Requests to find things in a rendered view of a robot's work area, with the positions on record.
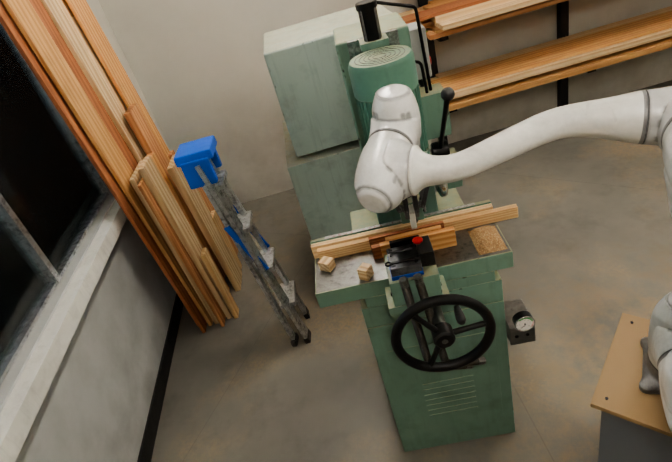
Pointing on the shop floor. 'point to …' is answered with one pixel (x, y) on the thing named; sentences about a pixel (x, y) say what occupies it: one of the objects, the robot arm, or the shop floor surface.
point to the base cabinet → (448, 385)
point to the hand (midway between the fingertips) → (412, 216)
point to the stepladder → (203, 176)
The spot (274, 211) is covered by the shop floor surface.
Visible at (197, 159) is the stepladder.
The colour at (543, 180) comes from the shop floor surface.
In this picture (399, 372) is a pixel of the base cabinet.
